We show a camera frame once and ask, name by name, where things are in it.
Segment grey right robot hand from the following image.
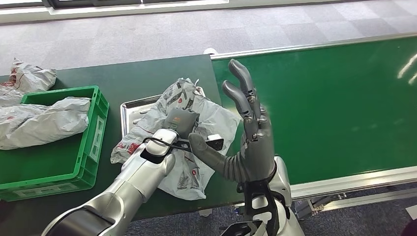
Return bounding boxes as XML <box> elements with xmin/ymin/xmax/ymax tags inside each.
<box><xmin>189</xmin><ymin>59</ymin><xmax>276</xmax><ymax>183</ymax></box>

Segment silver tray weighing machine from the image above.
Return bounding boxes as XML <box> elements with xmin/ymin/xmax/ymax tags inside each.
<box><xmin>120</xmin><ymin>86</ymin><xmax>207</xmax><ymax>139</ymax></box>

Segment green plastic crate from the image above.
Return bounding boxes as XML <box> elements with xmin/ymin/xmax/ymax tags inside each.
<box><xmin>0</xmin><ymin>85</ymin><xmax>111</xmax><ymax>202</ymax></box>

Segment grey plastic mailer red print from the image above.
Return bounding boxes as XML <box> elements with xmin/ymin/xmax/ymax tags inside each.
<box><xmin>111</xmin><ymin>77</ymin><xmax>242</xmax><ymax>201</ymax></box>

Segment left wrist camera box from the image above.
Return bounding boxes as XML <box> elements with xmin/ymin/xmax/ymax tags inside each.
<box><xmin>177</xmin><ymin>134</ymin><xmax>225</xmax><ymax>152</ymax></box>

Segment crumpled grey plastic mailer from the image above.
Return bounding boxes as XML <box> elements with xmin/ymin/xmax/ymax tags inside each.
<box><xmin>0</xmin><ymin>96</ymin><xmax>92</xmax><ymax>151</ymax></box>
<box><xmin>0</xmin><ymin>58</ymin><xmax>59</xmax><ymax>108</ymax></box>

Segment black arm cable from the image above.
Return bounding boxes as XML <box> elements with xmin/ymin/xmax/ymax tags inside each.
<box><xmin>142</xmin><ymin>137</ymin><xmax>193</xmax><ymax>154</ymax></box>

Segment green conveyor belt aluminium frame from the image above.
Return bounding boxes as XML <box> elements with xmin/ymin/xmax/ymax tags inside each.
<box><xmin>210</xmin><ymin>31</ymin><xmax>417</xmax><ymax>220</ymax></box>

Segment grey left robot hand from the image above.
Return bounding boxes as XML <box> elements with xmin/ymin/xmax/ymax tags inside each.
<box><xmin>163</xmin><ymin>108</ymin><xmax>200</xmax><ymax>141</ymax></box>

